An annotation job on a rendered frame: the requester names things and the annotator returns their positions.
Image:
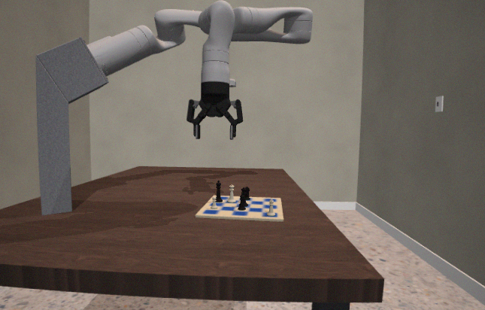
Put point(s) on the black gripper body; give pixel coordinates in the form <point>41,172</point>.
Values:
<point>215,92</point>

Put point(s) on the white pawn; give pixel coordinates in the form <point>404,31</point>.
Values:
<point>214,203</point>

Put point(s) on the blue and cream chessboard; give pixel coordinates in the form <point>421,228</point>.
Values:
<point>257,209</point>

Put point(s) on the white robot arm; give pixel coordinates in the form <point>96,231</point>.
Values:
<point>223,25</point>

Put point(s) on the white chess piece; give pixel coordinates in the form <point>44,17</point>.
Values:
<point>231,198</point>
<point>271,213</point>

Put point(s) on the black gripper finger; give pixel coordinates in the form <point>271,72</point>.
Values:
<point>190,116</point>
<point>237,105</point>

